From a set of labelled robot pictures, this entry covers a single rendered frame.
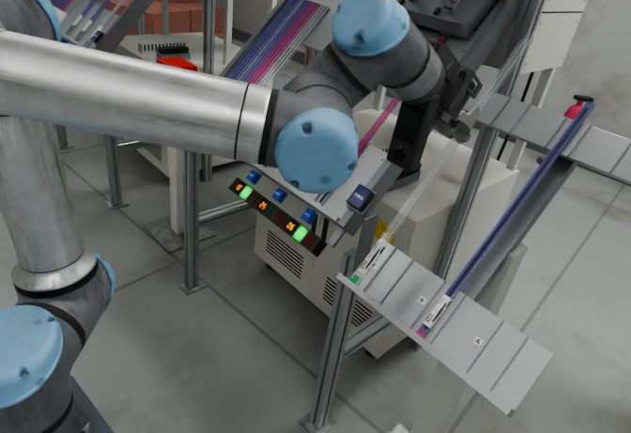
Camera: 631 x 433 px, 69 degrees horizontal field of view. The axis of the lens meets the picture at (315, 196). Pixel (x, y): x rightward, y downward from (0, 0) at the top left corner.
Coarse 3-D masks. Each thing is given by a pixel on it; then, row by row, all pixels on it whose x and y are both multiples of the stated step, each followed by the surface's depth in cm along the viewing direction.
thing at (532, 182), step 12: (588, 108) 80; (576, 120) 80; (564, 132) 80; (564, 144) 80; (552, 156) 79; (540, 168) 79; (528, 180) 79; (528, 192) 78; (516, 204) 78; (504, 216) 78; (504, 228) 78; (492, 240) 77; (480, 252) 77; (468, 264) 77; (468, 276) 77; (456, 288) 76
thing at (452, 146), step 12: (528, 36) 77; (516, 48) 77; (516, 60) 77; (504, 72) 77; (492, 84) 77; (492, 96) 77; (480, 108) 76; (456, 144) 76; (444, 156) 76; (432, 168) 76; (432, 180) 76; (420, 192) 76; (408, 204) 76; (396, 216) 76; (396, 228) 75; (384, 240) 75; (360, 276) 75
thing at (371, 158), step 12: (360, 156) 110; (372, 156) 108; (384, 156) 107; (276, 168) 119; (360, 168) 108; (372, 168) 107; (348, 180) 108; (360, 180) 107; (336, 192) 108; (348, 192) 107; (324, 204) 108; (336, 204) 107
